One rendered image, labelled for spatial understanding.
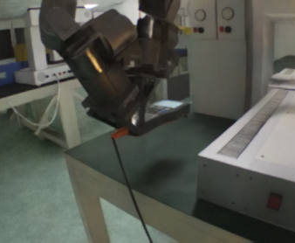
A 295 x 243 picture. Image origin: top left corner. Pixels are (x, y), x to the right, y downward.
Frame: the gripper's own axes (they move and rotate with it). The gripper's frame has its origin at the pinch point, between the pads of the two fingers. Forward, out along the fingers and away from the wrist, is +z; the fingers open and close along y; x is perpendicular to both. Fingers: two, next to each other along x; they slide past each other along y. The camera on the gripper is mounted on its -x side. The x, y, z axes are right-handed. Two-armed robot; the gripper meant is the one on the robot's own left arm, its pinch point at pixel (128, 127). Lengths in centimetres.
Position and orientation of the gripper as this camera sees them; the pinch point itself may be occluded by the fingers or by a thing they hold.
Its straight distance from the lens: 48.3
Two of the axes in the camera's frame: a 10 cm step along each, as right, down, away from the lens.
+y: -7.7, -1.7, 6.1
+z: 3.8, 6.6, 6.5
